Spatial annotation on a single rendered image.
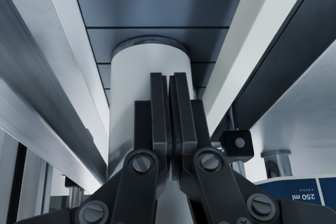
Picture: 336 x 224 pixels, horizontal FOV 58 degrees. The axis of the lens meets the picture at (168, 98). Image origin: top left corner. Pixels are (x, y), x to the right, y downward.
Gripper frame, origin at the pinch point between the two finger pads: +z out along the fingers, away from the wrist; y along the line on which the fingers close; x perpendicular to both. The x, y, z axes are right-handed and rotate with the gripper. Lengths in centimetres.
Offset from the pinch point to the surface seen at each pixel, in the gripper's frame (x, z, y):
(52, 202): -500, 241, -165
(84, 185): -3.7, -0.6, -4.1
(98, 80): -5.3, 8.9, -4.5
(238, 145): -14.5, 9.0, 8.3
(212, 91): -2.6, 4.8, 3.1
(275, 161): -27.5, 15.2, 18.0
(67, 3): 2.5, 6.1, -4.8
